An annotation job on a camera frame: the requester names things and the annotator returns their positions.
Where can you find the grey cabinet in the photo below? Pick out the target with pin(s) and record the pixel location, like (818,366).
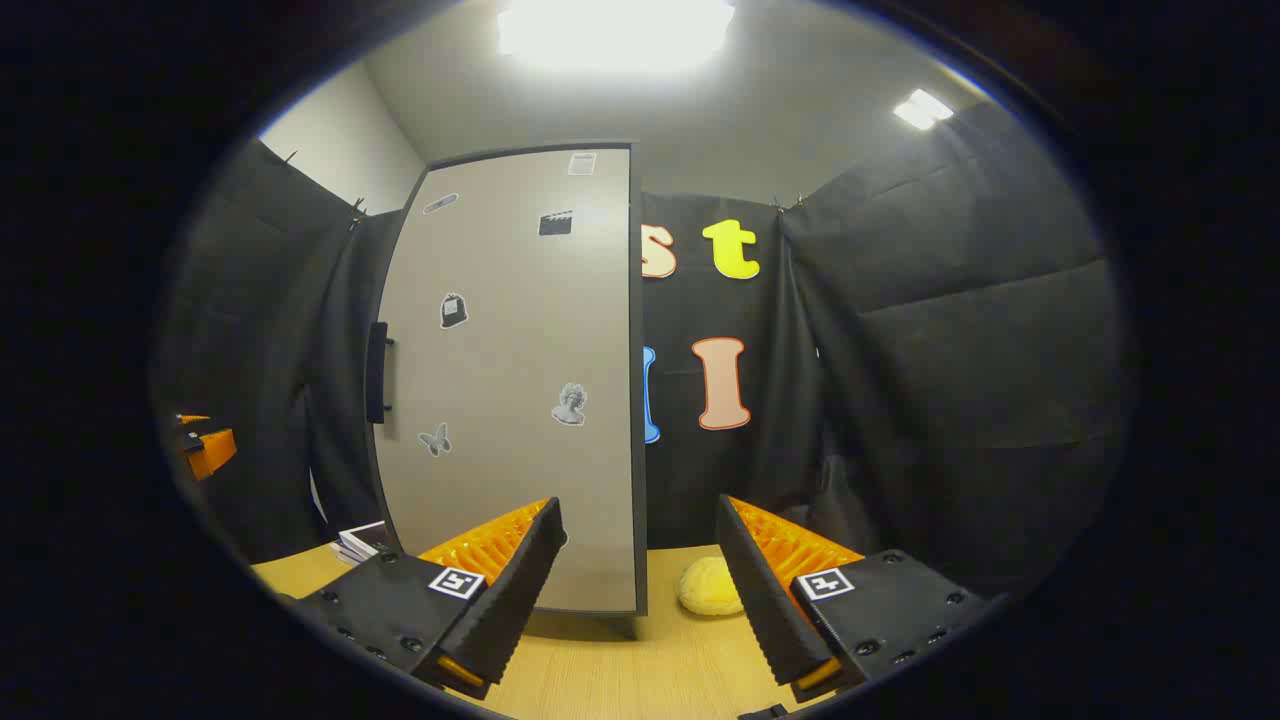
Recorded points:
(640,400)

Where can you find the black backdrop cloth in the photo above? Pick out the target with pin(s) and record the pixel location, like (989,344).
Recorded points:
(950,350)

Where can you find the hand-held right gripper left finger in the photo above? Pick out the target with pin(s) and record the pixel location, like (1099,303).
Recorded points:
(515,600)

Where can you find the small ceiling light panel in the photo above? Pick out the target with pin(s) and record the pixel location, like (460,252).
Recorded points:
(922,108)

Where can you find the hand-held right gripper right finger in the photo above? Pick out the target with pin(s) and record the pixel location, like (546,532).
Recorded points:
(760,600)

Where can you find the white book with portrait cover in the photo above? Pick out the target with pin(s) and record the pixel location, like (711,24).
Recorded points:
(365,537)

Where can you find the blue book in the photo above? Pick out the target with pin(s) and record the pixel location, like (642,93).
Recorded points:
(348,555)

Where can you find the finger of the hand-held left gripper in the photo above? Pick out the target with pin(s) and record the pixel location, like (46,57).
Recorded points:
(212,452)
(193,419)

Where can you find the yellow fluffy sponge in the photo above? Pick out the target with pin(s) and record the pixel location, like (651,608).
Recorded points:
(708,588)

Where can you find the large ceiling light panel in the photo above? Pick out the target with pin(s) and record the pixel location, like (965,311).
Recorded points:
(615,30)

